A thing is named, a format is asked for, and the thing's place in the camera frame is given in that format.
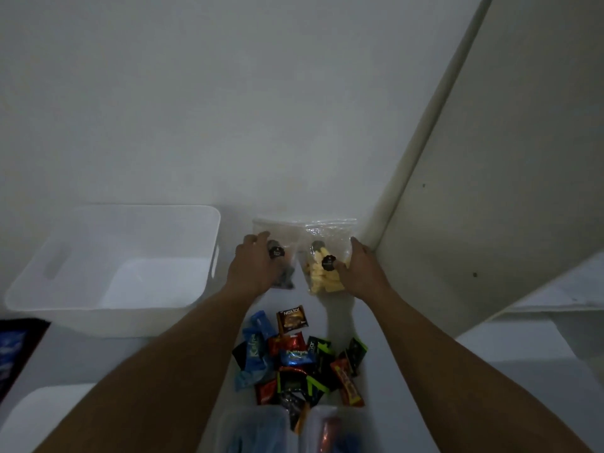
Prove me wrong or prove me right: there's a dark blue patterned object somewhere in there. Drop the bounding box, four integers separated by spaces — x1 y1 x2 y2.
0 318 51 402

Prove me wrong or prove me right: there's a white rounded plastic bin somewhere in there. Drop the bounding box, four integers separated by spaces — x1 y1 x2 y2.
0 383 98 453

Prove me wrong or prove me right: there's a person's right forearm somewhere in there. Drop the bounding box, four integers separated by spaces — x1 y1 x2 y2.
347 283 593 453

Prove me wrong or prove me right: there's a clear bag of yellow snacks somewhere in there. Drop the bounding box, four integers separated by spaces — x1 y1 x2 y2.
301 219 358 295

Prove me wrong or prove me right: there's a clear container with blue packets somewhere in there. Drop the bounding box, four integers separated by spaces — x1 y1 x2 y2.
215 405 291 453

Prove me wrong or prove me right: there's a beige door panel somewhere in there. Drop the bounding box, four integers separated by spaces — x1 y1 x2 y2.
362 0 604 339

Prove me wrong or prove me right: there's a clear bag of dark snacks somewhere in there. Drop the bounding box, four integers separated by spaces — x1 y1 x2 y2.
251 218 303 292

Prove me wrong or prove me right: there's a person's left hand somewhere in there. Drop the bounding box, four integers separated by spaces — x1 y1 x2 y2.
226 232 285 294

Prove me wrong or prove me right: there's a clear container with red packet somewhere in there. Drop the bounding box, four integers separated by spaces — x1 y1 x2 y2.
302 405 374 453

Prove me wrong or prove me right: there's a white plastic storage bin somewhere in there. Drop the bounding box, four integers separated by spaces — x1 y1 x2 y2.
5 204 222 338

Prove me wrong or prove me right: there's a person's left forearm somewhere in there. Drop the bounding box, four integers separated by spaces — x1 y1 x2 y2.
35 283 272 453

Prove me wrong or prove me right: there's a person's right hand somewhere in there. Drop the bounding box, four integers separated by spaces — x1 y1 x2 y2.
335 237 393 302

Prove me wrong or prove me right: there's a pile of assorted snack packets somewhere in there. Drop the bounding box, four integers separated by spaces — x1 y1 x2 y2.
231 305 369 432

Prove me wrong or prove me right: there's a white shelf unit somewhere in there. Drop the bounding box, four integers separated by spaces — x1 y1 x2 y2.
454 252 604 434

